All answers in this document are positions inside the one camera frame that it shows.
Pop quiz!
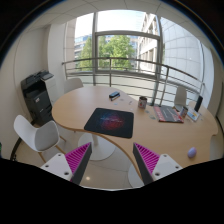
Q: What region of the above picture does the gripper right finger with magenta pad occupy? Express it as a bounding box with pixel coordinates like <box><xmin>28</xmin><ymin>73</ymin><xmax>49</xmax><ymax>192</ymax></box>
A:
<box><xmin>133</xmin><ymin>143</ymin><xmax>182</xmax><ymax>185</ymax></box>

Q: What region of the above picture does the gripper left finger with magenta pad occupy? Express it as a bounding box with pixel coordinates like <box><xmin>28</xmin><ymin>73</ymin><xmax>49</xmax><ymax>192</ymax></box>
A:
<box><xmin>42</xmin><ymin>143</ymin><xmax>92</xmax><ymax>185</ymax></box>

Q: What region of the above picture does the lilac computer mouse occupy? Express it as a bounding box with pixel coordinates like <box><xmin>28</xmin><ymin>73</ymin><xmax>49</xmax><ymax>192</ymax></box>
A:
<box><xmin>187</xmin><ymin>147</ymin><xmax>197</xmax><ymax>158</ymax></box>

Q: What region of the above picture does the black galaxy print mouse pad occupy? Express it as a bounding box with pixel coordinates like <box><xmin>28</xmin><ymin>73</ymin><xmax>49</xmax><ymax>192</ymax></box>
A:
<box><xmin>84</xmin><ymin>108</ymin><xmax>134</xmax><ymax>138</ymax></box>

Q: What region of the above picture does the white chair front left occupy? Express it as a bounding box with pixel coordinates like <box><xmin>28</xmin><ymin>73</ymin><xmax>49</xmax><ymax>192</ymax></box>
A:
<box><xmin>14</xmin><ymin>115</ymin><xmax>64</xmax><ymax>161</ymax></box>

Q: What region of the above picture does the white chair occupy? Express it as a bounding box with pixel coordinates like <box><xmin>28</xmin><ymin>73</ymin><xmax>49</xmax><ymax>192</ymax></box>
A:
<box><xmin>64</xmin><ymin>78</ymin><xmax>83</xmax><ymax>93</ymax></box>
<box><xmin>174</xmin><ymin>86</ymin><xmax>187</xmax><ymax>111</ymax></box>
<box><xmin>14</xmin><ymin>115</ymin><xmax>64</xmax><ymax>161</ymax></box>

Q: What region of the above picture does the red and black book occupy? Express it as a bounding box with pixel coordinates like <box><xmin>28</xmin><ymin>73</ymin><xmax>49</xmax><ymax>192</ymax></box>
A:
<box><xmin>154</xmin><ymin>106</ymin><xmax>183</xmax><ymax>123</ymax></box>

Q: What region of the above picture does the patterned mug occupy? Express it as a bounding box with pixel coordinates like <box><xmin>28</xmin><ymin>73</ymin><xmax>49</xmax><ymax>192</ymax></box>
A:
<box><xmin>138</xmin><ymin>96</ymin><xmax>147</xmax><ymax>109</ymax></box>

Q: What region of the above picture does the light blue booklet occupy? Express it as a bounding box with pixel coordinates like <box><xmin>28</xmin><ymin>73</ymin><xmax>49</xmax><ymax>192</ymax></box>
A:
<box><xmin>187</xmin><ymin>111</ymin><xmax>200</xmax><ymax>121</ymax></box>

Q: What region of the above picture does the white chair far right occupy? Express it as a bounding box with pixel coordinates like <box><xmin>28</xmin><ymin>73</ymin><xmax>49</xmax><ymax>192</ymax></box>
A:
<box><xmin>174</xmin><ymin>86</ymin><xmax>187</xmax><ymax>111</ymax></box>

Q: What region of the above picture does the black upright phone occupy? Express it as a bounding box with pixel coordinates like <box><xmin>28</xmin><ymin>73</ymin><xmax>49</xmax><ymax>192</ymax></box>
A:
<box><xmin>194</xmin><ymin>95</ymin><xmax>203</xmax><ymax>112</ymax></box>

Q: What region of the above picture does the black stapler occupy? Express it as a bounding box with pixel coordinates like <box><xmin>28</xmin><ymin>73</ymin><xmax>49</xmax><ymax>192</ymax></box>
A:
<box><xmin>109</xmin><ymin>91</ymin><xmax>120</xmax><ymax>101</ymax></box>

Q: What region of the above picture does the metal railing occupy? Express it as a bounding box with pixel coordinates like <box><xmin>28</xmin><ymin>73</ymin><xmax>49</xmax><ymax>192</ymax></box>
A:
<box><xmin>62</xmin><ymin>57</ymin><xmax>204</xmax><ymax>106</ymax></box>

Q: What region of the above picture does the white chair far left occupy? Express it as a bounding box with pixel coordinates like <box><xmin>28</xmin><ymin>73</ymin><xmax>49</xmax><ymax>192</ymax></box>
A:
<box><xmin>64</xmin><ymin>78</ymin><xmax>83</xmax><ymax>93</ymax></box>

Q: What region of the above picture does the black office printer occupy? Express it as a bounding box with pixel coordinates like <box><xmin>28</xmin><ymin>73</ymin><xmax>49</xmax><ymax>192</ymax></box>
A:
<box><xmin>21</xmin><ymin>70</ymin><xmax>58</xmax><ymax>126</ymax></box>

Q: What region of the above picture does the white table pedestal base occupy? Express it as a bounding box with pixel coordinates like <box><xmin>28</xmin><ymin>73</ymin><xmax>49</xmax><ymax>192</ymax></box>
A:
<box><xmin>78</xmin><ymin>133</ymin><xmax>115</xmax><ymax>161</ymax></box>

